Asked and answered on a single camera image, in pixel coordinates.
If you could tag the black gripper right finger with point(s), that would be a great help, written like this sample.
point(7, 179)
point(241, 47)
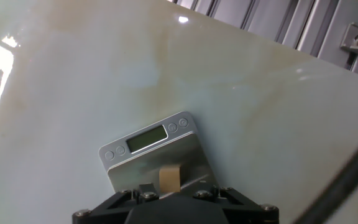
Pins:
point(247, 213)

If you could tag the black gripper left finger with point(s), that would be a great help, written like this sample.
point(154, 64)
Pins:
point(104, 211)

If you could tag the silver digital scale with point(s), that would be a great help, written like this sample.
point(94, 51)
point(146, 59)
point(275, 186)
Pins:
point(146, 138)

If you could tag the small wooden block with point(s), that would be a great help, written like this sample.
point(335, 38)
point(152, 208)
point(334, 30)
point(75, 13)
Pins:
point(169, 179)

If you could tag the marble pattern slab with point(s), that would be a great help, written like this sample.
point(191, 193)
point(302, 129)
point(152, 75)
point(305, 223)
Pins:
point(104, 77)

